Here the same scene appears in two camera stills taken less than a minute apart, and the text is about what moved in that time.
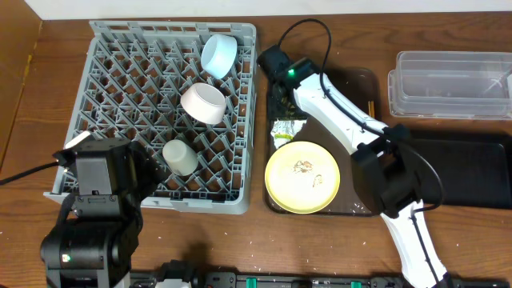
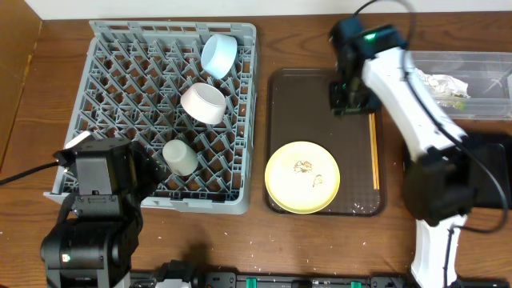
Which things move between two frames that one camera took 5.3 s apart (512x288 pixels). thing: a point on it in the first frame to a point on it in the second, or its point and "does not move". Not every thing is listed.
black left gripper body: [141, 169] does not move
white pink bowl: [203, 103] does not move
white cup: [182, 158] does not move
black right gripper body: [276, 96] to [350, 104]
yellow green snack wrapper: [285, 130] to [446, 90]
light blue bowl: [218, 54] does not move
